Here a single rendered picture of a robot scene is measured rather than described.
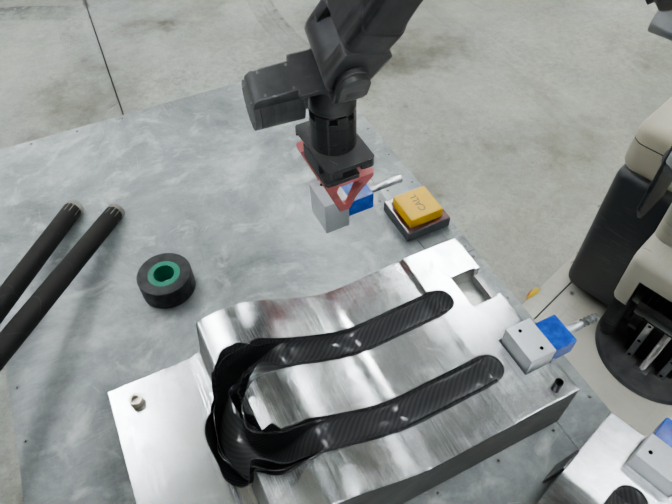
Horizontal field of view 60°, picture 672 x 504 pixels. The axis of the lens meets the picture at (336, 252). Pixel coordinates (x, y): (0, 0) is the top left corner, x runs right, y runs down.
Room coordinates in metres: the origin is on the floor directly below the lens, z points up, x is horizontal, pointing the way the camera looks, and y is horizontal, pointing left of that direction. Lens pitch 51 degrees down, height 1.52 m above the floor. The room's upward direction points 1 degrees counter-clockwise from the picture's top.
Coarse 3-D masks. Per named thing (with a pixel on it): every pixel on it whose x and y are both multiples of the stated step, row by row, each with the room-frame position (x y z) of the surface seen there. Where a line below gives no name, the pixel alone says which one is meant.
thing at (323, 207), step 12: (384, 180) 0.60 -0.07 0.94; (396, 180) 0.60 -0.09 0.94; (312, 192) 0.57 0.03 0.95; (324, 192) 0.56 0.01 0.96; (348, 192) 0.57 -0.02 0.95; (360, 192) 0.57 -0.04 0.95; (372, 192) 0.57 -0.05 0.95; (312, 204) 0.57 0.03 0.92; (324, 204) 0.54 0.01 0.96; (360, 204) 0.56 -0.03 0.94; (372, 204) 0.57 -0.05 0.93; (324, 216) 0.54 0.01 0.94; (336, 216) 0.54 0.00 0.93; (348, 216) 0.55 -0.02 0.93; (324, 228) 0.54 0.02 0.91; (336, 228) 0.54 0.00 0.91
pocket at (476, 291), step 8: (464, 272) 0.48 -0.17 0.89; (472, 272) 0.48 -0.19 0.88; (456, 280) 0.47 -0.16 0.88; (464, 280) 0.48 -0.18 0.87; (472, 280) 0.48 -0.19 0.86; (480, 280) 0.47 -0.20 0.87; (464, 288) 0.47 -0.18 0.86; (472, 288) 0.47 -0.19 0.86; (480, 288) 0.46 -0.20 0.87; (488, 288) 0.46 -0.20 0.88; (472, 296) 0.45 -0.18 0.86; (480, 296) 0.45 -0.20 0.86; (488, 296) 0.45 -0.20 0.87; (496, 296) 0.44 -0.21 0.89; (472, 304) 0.44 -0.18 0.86
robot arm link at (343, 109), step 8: (312, 96) 0.55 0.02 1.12; (320, 96) 0.54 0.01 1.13; (328, 96) 0.54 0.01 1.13; (312, 104) 0.55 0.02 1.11; (320, 104) 0.54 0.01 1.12; (328, 104) 0.54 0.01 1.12; (336, 104) 0.54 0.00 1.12; (344, 104) 0.54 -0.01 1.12; (352, 104) 0.55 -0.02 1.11; (312, 112) 0.55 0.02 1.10; (320, 112) 0.54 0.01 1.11; (328, 112) 0.54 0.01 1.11; (336, 112) 0.54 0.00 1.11; (344, 112) 0.54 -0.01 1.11; (352, 112) 0.55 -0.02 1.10
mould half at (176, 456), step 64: (448, 256) 0.50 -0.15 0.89; (256, 320) 0.38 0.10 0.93; (320, 320) 0.40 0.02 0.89; (448, 320) 0.40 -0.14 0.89; (512, 320) 0.40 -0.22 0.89; (128, 384) 0.33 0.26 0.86; (192, 384) 0.33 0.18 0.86; (256, 384) 0.29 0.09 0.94; (320, 384) 0.30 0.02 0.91; (384, 384) 0.32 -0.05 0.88; (512, 384) 0.31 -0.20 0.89; (128, 448) 0.25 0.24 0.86; (192, 448) 0.25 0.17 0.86; (384, 448) 0.23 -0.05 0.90; (448, 448) 0.24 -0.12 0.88
